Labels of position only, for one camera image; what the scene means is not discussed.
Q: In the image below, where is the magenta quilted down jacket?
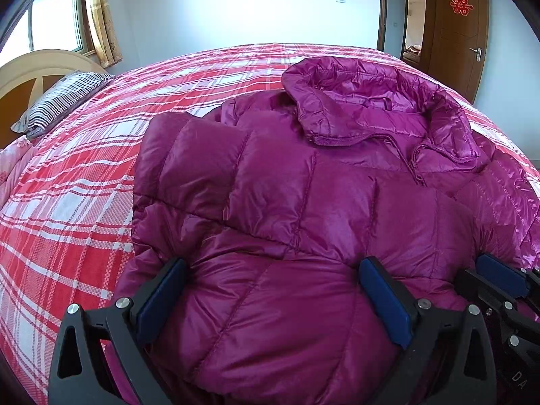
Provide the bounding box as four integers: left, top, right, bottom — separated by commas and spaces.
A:
114, 57, 539, 404

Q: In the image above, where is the red white plaid bedsheet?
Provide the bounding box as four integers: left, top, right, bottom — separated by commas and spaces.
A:
1, 44, 539, 404

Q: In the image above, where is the pink floral folded quilt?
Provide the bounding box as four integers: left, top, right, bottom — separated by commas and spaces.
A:
0, 135, 36, 208

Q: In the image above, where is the striped grey pillow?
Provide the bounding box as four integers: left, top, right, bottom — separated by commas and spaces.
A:
11, 71, 114, 140

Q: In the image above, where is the cream brown wooden headboard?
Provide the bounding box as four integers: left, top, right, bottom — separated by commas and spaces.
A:
0, 49, 107, 148

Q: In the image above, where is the red double happiness sticker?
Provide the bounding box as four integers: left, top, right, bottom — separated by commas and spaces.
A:
450, 0, 474, 17

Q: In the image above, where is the brown wooden door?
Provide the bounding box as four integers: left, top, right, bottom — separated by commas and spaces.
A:
419, 0, 489, 103

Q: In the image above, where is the right yellow curtain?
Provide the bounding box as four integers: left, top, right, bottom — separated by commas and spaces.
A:
85, 0, 123, 69

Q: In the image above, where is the silver door handle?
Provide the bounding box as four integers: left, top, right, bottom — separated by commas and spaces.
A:
469, 47, 484, 62

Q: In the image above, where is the window with metal frame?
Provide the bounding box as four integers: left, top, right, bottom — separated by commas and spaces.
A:
1, 0, 94, 65

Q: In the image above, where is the brown door frame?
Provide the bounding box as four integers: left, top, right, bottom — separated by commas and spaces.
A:
377, 0, 427, 69

